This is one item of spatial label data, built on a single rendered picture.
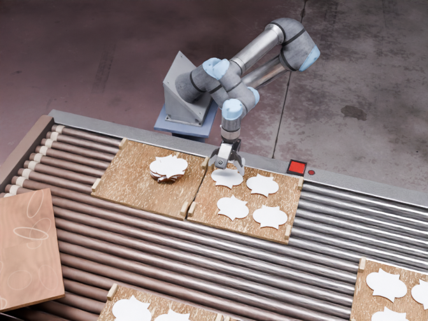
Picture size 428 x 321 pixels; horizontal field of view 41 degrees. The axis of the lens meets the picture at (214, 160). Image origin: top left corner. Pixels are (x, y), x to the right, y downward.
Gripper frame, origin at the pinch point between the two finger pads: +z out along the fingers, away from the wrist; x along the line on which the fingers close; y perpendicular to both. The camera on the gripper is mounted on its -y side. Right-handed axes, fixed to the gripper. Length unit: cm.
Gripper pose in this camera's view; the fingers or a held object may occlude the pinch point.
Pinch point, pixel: (225, 172)
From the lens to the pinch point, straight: 239.7
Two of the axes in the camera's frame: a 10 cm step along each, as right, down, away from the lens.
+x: -9.4, -2.7, 2.0
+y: 3.4, -6.7, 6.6
